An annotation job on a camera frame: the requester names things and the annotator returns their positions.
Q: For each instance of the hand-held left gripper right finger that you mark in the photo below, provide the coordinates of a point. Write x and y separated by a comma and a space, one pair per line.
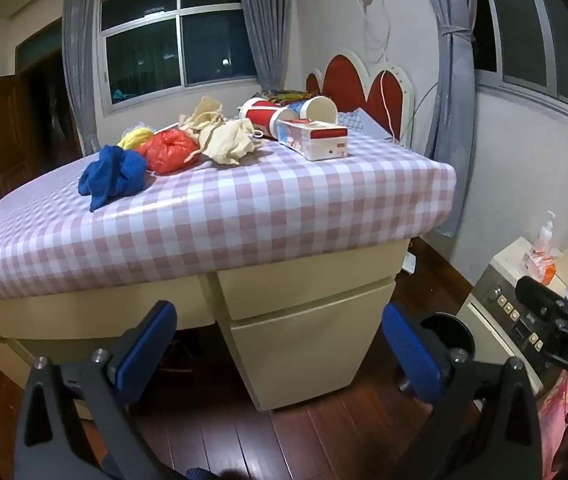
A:
411, 360

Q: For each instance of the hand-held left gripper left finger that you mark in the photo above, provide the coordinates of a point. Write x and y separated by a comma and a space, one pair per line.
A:
146, 355

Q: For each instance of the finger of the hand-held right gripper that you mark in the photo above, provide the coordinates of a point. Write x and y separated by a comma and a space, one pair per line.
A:
538, 292

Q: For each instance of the black trash bin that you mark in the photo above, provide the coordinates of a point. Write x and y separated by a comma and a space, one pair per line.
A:
451, 330

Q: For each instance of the blue bag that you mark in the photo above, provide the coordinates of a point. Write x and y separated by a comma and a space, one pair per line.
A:
114, 175

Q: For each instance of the red plastic bag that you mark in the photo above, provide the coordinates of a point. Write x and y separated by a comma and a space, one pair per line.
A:
169, 151

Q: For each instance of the yellow bag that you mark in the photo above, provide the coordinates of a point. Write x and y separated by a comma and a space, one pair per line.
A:
136, 136

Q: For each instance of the beige cloth bag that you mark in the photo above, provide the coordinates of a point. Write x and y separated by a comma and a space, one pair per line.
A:
201, 112
229, 142

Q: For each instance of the red and white tissue box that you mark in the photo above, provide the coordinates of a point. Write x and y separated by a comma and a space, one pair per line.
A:
324, 146

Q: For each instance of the blue cup with white inside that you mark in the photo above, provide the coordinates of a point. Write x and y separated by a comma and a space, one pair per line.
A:
321, 109

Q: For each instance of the orange packet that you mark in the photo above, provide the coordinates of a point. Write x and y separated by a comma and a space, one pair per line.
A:
546, 270

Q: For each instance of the cream and grey appliance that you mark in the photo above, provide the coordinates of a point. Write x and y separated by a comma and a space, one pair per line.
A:
493, 270

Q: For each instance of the white pump bottle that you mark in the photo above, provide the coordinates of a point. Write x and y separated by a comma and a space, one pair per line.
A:
544, 240

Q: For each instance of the pink floral blanket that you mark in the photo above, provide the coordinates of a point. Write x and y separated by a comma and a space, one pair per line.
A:
563, 405

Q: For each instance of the white router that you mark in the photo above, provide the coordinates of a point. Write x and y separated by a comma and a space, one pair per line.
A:
408, 263

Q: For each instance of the cream desk cabinet door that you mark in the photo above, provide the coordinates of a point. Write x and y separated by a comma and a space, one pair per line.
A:
314, 360

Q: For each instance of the cream desk drawer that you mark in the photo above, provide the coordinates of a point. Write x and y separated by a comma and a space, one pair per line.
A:
304, 295

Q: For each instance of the grey curtain with tieback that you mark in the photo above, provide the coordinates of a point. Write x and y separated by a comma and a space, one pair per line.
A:
451, 85

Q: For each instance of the white grid-patterned bed mat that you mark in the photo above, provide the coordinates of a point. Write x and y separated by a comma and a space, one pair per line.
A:
358, 121

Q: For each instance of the corner window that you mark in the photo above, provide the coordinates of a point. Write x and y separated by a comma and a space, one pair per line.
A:
528, 35

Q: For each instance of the brown wooden door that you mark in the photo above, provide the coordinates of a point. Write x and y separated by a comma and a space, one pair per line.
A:
9, 130

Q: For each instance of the red paper cup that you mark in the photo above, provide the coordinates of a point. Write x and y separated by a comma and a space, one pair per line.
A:
269, 116

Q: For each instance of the red heart-shaped headboard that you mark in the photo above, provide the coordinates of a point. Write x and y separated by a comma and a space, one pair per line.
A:
343, 80

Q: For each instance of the colourful patterned pillow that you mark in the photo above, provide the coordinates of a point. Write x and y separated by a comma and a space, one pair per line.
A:
284, 95

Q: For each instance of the large sliding window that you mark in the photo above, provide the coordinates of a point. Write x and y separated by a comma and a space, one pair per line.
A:
144, 60

